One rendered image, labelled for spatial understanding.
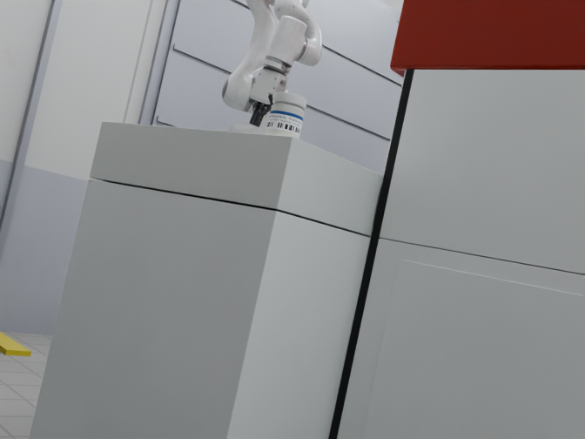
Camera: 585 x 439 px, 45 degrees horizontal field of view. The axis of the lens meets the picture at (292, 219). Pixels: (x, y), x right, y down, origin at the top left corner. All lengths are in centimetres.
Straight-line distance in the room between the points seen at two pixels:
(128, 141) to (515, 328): 97
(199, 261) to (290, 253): 20
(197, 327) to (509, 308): 63
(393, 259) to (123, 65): 299
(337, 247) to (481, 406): 44
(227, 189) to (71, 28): 285
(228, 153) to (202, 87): 309
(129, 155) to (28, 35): 245
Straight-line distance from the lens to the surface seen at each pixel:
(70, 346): 181
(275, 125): 146
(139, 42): 442
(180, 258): 154
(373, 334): 163
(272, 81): 214
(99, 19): 431
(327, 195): 150
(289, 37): 215
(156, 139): 168
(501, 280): 150
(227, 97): 240
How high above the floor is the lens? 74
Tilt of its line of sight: 3 degrees up
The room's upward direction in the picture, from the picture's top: 12 degrees clockwise
